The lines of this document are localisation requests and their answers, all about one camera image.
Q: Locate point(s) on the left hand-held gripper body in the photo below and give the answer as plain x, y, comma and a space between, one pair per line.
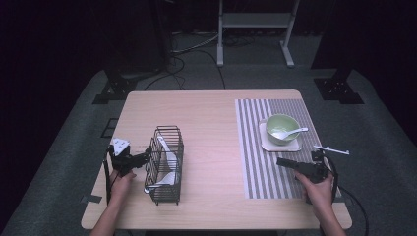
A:
119, 146

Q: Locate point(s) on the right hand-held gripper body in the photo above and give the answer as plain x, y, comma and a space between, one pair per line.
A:
313, 170

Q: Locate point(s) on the green bowl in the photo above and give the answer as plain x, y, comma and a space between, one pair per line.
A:
275, 123

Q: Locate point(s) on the person's right hand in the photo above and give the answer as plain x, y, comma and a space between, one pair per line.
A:
318, 195

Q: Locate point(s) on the person's left hand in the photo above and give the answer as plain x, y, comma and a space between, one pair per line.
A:
120, 188

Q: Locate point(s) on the white square plate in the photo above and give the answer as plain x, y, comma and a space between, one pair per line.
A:
278, 148

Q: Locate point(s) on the grey striped placemat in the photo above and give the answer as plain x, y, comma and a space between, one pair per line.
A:
255, 164

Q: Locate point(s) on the metal utensil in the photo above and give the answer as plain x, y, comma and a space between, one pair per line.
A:
146, 190

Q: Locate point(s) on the black stand base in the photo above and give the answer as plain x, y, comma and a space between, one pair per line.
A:
337, 88
114, 88

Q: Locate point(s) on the grey tape strip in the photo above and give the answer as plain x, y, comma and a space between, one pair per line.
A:
91, 198

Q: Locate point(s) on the white metal stand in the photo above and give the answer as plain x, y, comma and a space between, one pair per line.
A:
255, 20

